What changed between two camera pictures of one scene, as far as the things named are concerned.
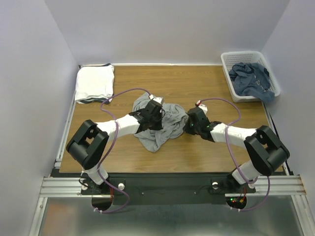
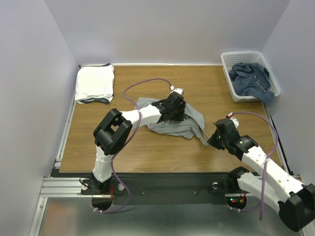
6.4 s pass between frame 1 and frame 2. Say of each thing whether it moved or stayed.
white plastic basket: stayed
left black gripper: moved
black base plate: stayed
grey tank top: moved
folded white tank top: stayed
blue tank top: stayed
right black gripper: moved
